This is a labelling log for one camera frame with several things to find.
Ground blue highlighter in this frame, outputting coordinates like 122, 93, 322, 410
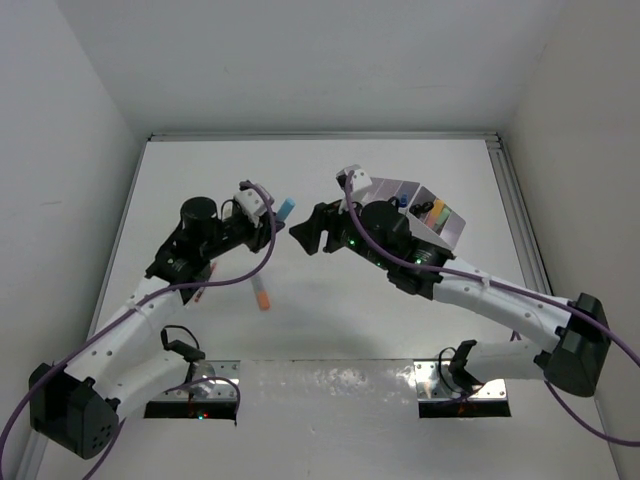
276, 198, 296, 222

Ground orange cap highlighter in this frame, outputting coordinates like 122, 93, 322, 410
251, 275, 271, 311

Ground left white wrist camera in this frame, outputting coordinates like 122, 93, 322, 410
233, 181, 274, 227

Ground white three-slot organizer right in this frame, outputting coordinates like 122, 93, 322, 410
406, 186, 466, 251

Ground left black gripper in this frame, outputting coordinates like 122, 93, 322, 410
201, 209, 283, 260

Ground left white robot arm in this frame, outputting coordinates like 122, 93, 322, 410
28, 190, 295, 459

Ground white three-slot organizer left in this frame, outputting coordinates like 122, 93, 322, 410
366, 177, 420, 203

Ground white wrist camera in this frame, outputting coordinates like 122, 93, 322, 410
233, 181, 274, 227
336, 164, 373, 202

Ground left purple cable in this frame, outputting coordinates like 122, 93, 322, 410
0, 181, 278, 480

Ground metal base plate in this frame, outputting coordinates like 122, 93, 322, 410
154, 360, 240, 402
414, 359, 508, 402

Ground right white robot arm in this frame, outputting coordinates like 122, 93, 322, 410
289, 200, 611, 397

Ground small black scissors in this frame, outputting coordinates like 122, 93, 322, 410
409, 201, 434, 218

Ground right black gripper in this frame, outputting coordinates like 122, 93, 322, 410
291, 190, 392, 270

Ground white three-slot organizer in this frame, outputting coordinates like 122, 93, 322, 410
366, 177, 420, 203
406, 186, 466, 251

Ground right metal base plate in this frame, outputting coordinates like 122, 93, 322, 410
414, 359, 508, 402

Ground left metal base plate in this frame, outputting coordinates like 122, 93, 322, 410
154, 360, 240, 402

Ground orange pink highlighter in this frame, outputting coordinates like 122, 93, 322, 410
426, 199, 445, 225

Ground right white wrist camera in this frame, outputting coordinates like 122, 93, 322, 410
336, 164, 373, 202

